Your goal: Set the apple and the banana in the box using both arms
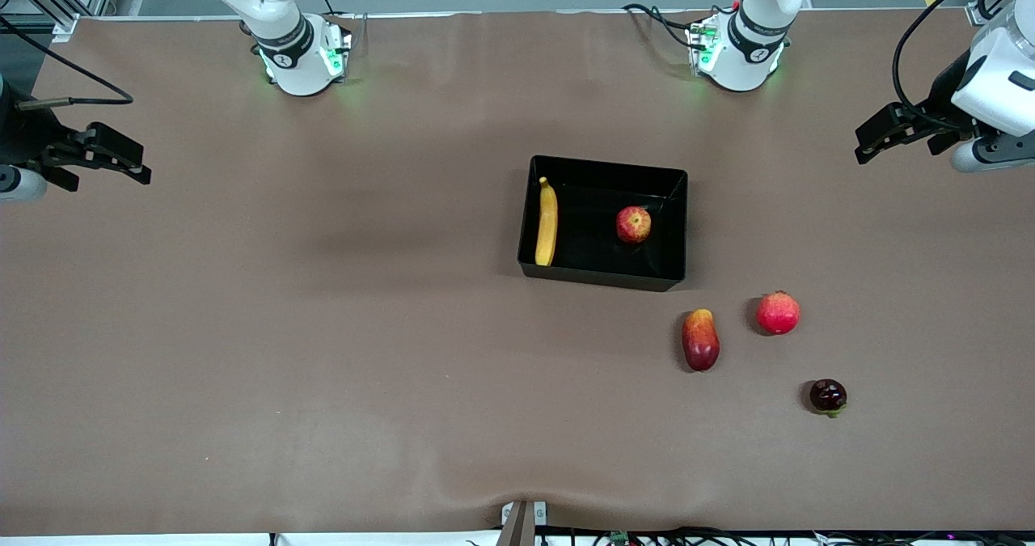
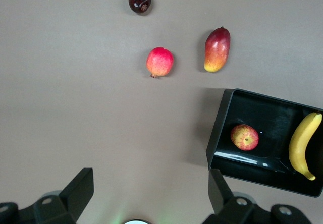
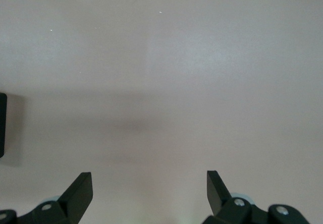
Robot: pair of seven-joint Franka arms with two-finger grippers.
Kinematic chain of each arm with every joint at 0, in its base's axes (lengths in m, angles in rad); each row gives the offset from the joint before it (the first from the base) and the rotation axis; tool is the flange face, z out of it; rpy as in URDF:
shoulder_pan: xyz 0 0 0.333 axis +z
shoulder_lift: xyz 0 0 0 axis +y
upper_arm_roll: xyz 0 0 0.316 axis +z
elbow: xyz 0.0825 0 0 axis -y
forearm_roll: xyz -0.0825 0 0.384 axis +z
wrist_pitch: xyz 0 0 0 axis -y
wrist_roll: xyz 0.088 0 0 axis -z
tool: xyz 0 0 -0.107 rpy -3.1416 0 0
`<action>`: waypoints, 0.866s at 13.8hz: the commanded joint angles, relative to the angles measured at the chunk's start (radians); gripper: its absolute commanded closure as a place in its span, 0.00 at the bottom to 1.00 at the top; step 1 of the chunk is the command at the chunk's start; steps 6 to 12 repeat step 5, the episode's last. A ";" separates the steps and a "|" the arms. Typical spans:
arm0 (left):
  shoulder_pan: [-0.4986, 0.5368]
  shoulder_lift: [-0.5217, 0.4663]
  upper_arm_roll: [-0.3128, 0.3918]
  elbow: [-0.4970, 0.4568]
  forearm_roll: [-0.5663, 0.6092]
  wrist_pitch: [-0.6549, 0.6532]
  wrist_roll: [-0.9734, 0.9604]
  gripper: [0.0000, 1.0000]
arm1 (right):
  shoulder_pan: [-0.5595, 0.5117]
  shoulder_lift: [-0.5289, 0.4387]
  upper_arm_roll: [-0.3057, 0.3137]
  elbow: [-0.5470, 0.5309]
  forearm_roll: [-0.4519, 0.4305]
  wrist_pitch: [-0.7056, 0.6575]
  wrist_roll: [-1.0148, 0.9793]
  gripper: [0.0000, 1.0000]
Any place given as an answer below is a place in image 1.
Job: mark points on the dark purple mangosteen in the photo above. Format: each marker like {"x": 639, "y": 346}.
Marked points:
{"x": 827, "y": 395}

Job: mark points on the red yellow apple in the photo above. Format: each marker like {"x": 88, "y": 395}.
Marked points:
{"x": 634, "y": 224}

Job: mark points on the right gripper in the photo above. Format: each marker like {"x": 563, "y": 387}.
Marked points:
{"x": 24, "y": 133}

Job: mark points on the small green circuit board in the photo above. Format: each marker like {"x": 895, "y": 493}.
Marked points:
{"x": 619, "y": 536}

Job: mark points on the red pomegranate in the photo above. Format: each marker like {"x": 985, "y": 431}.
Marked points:
{"x": 778, "y": 313}

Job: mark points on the black plastic box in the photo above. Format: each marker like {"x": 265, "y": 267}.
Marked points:
{"x": 598, "y": 198}

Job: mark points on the silver table edge bracket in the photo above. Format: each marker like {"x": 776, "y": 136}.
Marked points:
{"x": 521, "y": 522}

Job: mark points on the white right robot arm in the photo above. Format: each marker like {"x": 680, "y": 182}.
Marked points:
{"x": 283, "y": 44}

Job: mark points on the red yellow mango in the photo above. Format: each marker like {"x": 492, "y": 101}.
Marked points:
{"x": 700, "y": 342}

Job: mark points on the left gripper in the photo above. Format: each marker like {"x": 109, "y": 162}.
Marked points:
{"x": 943, "y": 95}

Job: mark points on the brown table cover mat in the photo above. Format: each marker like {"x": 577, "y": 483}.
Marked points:
{"x": 323, "y": 368}

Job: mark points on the yellow banana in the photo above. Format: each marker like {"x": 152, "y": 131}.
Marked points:
{"x": 547, "y": 230}

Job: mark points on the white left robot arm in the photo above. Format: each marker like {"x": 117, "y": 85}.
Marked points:
{"x": 752, "y": 36}

